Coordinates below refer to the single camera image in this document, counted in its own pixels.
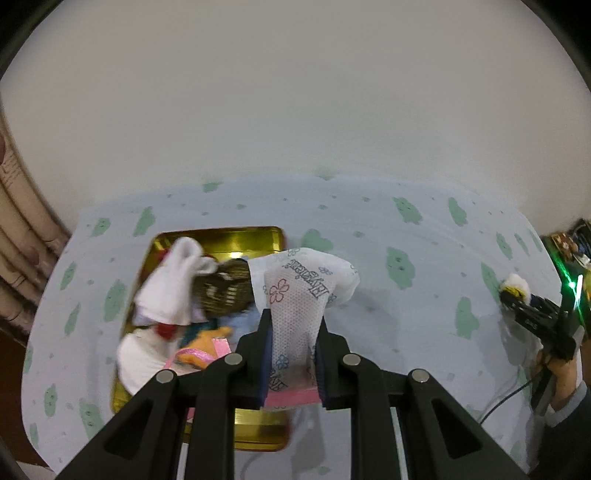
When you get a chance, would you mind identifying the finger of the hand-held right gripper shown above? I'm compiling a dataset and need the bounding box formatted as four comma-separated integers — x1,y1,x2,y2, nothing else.
500,292,533,321
531,295,563,317

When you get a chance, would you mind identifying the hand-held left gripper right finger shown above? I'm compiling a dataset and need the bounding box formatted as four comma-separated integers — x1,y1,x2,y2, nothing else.
315,318,529,480

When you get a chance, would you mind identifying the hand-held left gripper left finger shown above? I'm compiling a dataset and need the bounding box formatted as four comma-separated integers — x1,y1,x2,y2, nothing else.
54,308,274,480

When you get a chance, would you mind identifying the white fluffy yellow plush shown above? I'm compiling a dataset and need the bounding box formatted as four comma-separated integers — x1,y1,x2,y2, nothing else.
499,273,533,301

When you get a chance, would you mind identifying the red tin box gold inside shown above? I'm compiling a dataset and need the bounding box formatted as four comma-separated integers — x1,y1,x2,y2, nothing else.
110,225,293,452

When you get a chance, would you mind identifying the orange plush toy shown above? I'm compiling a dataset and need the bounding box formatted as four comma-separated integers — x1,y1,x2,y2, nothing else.
178,325,234,370

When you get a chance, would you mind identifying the white printed plastic packet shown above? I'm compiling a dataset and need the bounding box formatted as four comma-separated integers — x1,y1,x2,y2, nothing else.
247,247,360,409

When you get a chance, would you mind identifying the brown patterned cloth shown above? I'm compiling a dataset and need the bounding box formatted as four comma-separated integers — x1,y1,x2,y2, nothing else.
191,258,254,319

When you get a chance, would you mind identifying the white pompom sock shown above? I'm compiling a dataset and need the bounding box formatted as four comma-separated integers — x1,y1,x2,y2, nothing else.
134,236,220,326

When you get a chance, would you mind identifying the person's right forearm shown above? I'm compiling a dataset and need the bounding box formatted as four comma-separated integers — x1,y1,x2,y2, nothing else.
526,381,591,480

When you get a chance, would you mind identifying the person's right hand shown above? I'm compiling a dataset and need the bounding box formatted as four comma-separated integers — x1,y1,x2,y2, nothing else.
536,353,580,411

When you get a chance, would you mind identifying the dark wooden cabinet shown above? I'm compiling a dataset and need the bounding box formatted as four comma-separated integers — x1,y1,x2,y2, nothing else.
539,217,591,342

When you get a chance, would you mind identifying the brown floral pouch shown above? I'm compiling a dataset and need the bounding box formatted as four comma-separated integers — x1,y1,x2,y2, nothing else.
551,232,577,254

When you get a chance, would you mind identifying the cloud-print bed sheet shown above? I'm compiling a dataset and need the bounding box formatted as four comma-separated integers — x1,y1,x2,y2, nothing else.
21,173,566,480

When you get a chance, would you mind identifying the beige patterned curtain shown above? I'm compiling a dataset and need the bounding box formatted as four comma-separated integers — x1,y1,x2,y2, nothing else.
0,97,72,347

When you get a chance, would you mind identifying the black cable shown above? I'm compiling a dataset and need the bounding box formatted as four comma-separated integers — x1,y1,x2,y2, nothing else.
478,369,543,424

